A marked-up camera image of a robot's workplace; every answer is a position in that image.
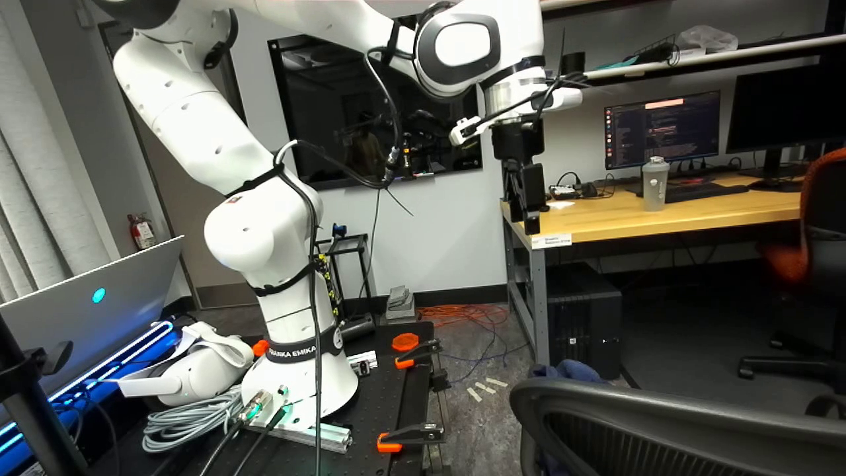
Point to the black tripod stand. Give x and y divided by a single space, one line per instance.
36 412

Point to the black mesh office chair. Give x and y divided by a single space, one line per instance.
669 431

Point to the clear plastic bag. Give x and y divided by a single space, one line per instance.
704 42

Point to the monitor showing code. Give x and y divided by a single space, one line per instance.
662 133

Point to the small black box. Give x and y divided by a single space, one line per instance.
571 64

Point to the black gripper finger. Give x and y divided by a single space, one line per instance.
538 193
515 193

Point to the white wall shelf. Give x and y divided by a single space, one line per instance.
704 53

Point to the large dark monitor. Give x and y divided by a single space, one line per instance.
781 105

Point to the red fire extinguisher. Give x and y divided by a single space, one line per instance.
140 231

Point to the small grey box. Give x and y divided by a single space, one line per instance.
399 305

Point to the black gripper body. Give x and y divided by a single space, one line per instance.
519 142

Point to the blue metal frame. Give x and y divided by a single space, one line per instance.
79 392

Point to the black keyboard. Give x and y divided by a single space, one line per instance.
704 189

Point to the black wall screen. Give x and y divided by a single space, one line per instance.
340 113

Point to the black computer tower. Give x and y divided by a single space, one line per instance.
581 326

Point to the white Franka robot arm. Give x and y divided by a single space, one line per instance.
174 105

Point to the metal plate with green connectors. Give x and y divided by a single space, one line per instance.
291 423

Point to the orange black office chair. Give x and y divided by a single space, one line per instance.
823 220

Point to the white plastic controller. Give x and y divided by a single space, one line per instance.
202 359

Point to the silver laptop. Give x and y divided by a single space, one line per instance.
87 306

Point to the grey door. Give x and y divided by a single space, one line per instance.
181 220

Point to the clear plastic bottle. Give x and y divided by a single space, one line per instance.
654 186

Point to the orange black clamp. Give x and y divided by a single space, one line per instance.
392 439
404 345

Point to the wooden top desk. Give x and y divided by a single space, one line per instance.
617 215

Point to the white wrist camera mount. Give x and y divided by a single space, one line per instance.
465 133

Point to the black metal cart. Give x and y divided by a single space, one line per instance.
348 252

